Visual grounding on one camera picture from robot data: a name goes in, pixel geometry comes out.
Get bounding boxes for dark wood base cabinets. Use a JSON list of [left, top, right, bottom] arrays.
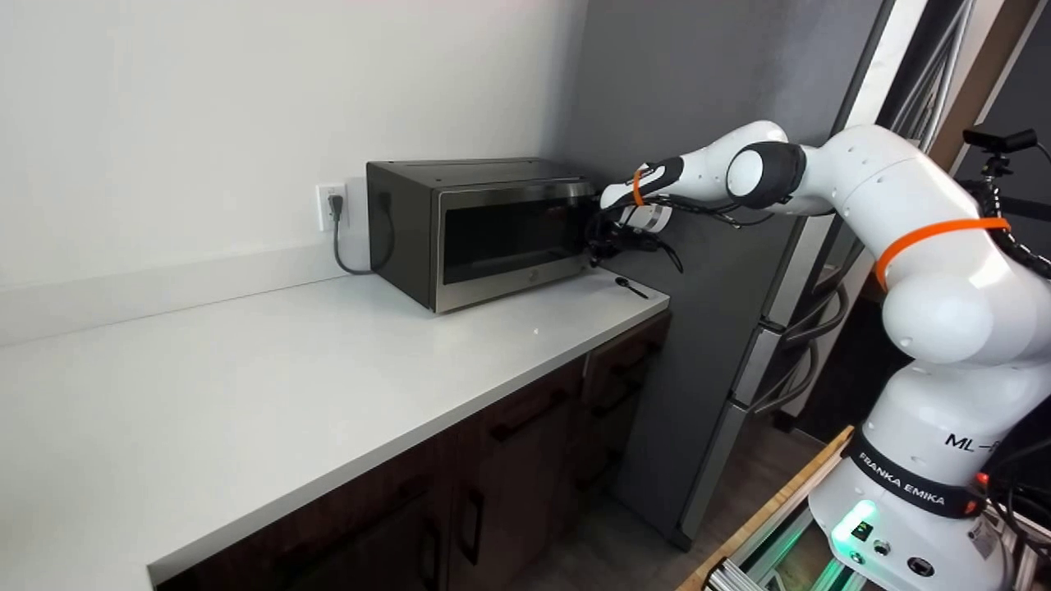
[[157, 313, 671, 591]]

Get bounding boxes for black camera on stand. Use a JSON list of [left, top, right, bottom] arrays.
[[962, 128, 1051, 220]]

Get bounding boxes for white wall outlet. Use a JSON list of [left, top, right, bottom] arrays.
[[315, 183, 348, 232]]

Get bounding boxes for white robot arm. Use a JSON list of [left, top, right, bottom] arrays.
[[600, 120, 1051, 591]]

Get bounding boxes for stainless steel microwave oven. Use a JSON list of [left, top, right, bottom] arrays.
[[365, 158, 596, 313]]

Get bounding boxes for wooden robot cart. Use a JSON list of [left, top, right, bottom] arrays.
[[678, 426, 1049, 591]]

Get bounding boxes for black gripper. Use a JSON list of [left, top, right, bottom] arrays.
[[586, 208, 656, 264]]

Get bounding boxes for black microwave power cord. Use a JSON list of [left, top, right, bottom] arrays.
[[328, 192, 395, 279]]

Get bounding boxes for black pen on counter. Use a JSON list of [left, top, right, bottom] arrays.
[[614, 275, 651, 299]]

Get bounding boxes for stainless steel refrigerator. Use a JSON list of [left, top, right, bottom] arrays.
[[610, 0, 928, 549]]

